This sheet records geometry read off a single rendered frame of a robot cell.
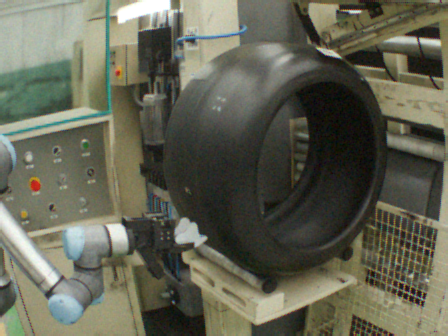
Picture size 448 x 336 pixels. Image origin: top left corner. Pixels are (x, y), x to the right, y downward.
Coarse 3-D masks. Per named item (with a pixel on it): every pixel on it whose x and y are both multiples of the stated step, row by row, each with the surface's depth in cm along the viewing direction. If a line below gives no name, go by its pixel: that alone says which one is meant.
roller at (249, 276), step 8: (200, 248) 152; (208, 248) 149; (208, 256) 148; (216, 256) 145; (216, 264) 146; (224, 264) 141; (232, 264) 138; (232, 272) 138; (240, 272) 135; (248, 272) 132; (248, 280) 131; (256, 280) 129; (264, 280) 127; (272, 280) 126; (264, 288) 126; (272, 288) 127
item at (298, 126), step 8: (296, 120) 183; (304, 120) 185; (296, 128) 184; (304, 128) 179; (296, 136) 182; (304, 136) 178; (296, 144) 184; (304, 144) 181; (296, 152) 185; (304, 152) 188; (296, 160) 186; (304, 160) 180; (296, 168) 187; (296, 176) 186
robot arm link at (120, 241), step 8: (112, 224) 111; (112, 232) 108; (120, 232) 109; (112, 240) 108; (120, 240) 109; (128, 240) 110; (112, 248) 108; (120, 248) 109; (128, 248) 110; (112, 256) 109; (120, 256) 110
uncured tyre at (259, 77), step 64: (256, 64) 113; (320, 64) 117; (192, 128) 117; (256, 128) 110; (320, 128) 157; (384, 128) 133; (192, 192) 118; (256, 192) 113; (320, 192) 159; (256, 256) 118; (320, 256) 128
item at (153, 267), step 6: (138, 246) 113; (144, 246) 114; (138, 252) 115; (144, 252) 114; (150, 252) 115; (144, 258) 114; (150, 258) 115; (144, 264) 120; (150, 264) 116; (156, 264) 117; (150, 270) 117; (156, 270) 117; (162, 270) 118; (156, 276) 117; (162, 276) 118
